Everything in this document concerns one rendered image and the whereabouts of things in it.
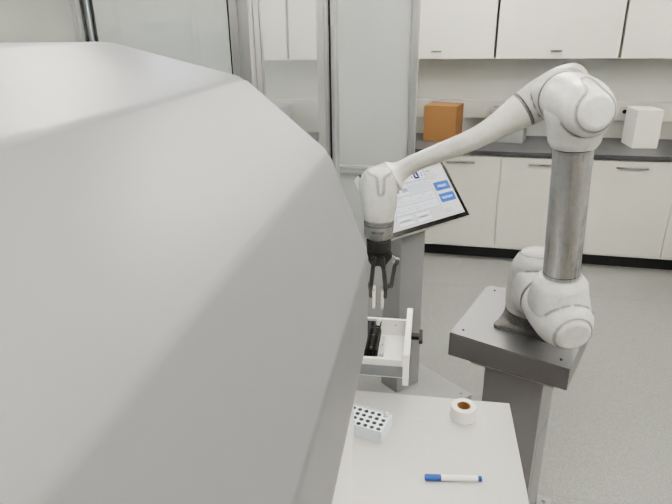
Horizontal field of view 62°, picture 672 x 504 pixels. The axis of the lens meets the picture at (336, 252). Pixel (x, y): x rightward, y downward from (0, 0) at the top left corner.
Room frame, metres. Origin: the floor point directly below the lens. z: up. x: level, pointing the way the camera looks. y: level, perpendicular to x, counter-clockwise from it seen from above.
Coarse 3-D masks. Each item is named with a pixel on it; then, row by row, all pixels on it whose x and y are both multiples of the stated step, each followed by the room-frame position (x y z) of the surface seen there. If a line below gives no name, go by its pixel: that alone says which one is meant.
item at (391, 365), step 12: (384, 324) 1.64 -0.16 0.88; (396, 324) 1.63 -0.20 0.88; (396, 336) 1.62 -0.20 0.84; (396, 348) 1.55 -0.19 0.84; (372, 360) 1.40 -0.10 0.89; (384, 360) 1.40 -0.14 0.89; (396, 360) 1.39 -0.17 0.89; (360, 372) 1.41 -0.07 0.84; (372, 372) 1.40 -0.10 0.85; (384, 372) 1.39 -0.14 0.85; (396, 372) 1.39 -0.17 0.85
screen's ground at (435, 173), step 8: (424, 168) 2.58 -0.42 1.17; (432, 168) 2.61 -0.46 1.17; (440, 168) 2.63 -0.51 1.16; (432, 176) 2.57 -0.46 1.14; (440, 176) 2.60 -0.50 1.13; (408, 184) 2.47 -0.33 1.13; (432, 184) 2.54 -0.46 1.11; (400, 192) 2.41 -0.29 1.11; (416, 192) 2.46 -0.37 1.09; (440, 192) 2.53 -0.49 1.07; (440, 200) 2.50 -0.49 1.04; (456, 200) 2.54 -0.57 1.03; (432, 208) 2.44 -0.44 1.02; (440, 208) 2.46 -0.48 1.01; (448, 208) 2.49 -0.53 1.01; (456, 208) 2.51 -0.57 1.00; (400, 216) 2.32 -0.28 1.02; (440, 216) 2.43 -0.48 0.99; (448, 216) 2.45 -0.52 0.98; (416, 224) 2.33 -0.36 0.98
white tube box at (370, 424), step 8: (360, 408) 1.30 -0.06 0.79; (368, 408) 1.30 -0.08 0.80; (360, 416) 1.27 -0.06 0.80; (368, 416) 1.27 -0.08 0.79; (376, 416) 1.26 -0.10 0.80; (360, 424) 1.23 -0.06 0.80; (368, 424) 1.23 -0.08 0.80; (376, 424) 1.23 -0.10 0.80; (384, 424) 1.23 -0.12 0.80; (360, 432) 1.22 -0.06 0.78; (368, 432) 1.21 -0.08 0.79; (376, 432) 1.20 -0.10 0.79; (384, 432) 1.22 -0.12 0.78; (376, 440) 1.20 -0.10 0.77
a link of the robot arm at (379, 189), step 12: (372, 168) 1.60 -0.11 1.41; (384, 168) 1.59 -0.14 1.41; (372, 180) 1.56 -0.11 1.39; (384, 180) 1.55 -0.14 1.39; (372, 192) 1.55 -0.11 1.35; (384, 192) 1.54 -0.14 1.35; (396, 192) 1.58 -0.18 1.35; (372, 204) 1.55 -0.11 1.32; (384, 204) 1.54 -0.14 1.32; (396, 204) 1.58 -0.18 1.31; (372, 216) 1.55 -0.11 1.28; (384, 216) 1.55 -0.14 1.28
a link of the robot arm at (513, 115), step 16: (512, 96) 1.59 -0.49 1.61; (496, 112) 1.58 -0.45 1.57; (512, 112) 1.56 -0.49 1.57; (528, 112) 1.54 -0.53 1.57; (480, 128) 1.58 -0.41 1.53; (496, 128) 1.56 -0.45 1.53; (512, 128) 1.56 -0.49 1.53; (448, 144) 1.63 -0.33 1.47; (464, 144) 1.59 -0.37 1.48; (480, 144) 1.58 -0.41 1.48; (400, 160) 1.74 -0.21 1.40; (416, 160) 1.70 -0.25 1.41; (432, 160) 1.67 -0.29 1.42; (400, 176) 1.70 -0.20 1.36
